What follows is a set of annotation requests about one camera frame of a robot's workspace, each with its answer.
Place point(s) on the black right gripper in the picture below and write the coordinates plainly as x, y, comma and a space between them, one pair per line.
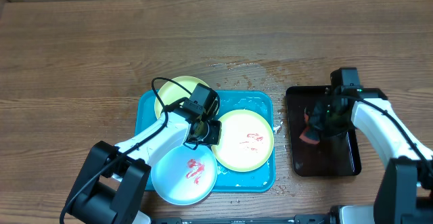
316, 121

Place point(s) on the yellow plate with red stain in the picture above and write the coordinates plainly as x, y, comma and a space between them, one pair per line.
246, 141

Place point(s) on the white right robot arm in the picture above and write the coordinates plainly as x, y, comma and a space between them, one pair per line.
407, 161

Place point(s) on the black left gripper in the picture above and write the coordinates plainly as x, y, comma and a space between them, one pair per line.
214, 138

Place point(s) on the light blue plate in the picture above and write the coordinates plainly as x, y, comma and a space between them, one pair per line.
184, 176

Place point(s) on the orange and black sponge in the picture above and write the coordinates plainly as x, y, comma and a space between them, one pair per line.
309, 135

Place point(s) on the teal plastic tray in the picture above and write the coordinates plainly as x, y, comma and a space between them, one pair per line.
259, 180

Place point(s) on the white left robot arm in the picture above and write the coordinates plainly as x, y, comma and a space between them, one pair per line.
111, 182

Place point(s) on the black water tray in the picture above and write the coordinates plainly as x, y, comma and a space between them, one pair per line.
332, 157

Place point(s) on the small yellow plate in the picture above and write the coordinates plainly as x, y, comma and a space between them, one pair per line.
179, 87

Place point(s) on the black rail at table edge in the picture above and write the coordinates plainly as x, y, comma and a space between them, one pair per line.
297, 219

